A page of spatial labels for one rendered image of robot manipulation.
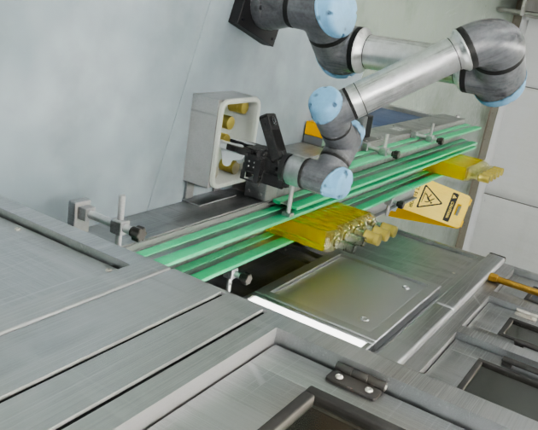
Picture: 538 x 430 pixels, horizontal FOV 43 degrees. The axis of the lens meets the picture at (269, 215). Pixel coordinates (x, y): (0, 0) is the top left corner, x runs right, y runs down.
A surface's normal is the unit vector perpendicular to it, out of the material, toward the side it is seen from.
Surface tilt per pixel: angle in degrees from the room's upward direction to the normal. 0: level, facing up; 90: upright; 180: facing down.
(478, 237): 90
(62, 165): 0
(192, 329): 90
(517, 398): 90
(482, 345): 90
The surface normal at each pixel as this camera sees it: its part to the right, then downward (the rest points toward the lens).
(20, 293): 0.15, -0.94
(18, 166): 0.84, 0.29
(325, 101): -0.33, -0.46
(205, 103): -0.53, 0.18
